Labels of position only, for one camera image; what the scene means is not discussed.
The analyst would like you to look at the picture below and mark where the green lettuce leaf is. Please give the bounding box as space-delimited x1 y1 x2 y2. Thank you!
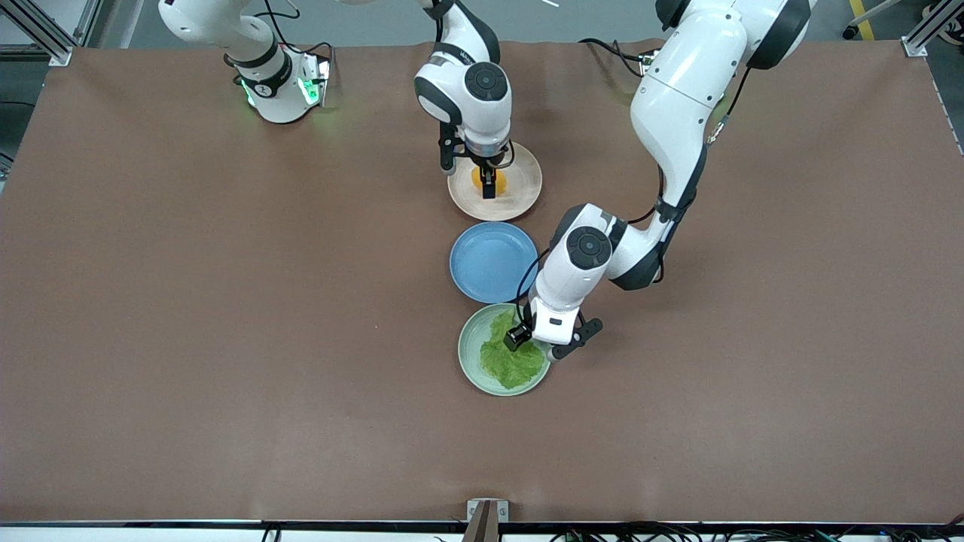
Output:
479 307 548 391

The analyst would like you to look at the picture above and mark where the beige round plate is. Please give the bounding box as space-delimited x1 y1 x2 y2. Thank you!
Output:
447 140 543 222

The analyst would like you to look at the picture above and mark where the light green round plate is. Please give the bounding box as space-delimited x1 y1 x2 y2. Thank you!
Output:
458 303 554 397

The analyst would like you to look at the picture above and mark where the blue round plate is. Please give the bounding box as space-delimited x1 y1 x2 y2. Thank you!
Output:
449 221 540 305

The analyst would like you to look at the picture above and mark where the brown table mat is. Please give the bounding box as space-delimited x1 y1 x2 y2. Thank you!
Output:
0 39 964 525

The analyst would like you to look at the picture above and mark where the grey rod with black foot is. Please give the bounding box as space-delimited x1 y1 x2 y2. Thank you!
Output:
842 0 901 41

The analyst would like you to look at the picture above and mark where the black left arm base cable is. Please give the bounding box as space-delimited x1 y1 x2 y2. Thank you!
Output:
578 37 650 79

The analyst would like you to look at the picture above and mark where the black arm base cable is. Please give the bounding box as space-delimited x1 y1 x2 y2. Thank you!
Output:
223 0 336 84
578 37 650 79

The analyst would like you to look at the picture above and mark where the grey camera post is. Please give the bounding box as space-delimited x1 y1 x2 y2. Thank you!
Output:
461 503 501 542

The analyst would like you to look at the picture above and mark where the black right arm base cable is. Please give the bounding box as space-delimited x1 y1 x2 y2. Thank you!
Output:
223 0 336 84

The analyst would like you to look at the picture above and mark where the upright aluminium frame profile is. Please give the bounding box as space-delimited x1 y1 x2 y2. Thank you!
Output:
73 0 106 47

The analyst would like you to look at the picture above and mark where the table edge rail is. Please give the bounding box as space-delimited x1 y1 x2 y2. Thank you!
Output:
0 518 964 542

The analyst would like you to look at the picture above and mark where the diagonal aluminium frame profile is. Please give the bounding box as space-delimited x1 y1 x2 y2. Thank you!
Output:
14 0 75 67

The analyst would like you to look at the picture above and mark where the aluminium frame profile with bracket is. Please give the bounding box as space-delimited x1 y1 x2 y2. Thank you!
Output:
901 0 964 58

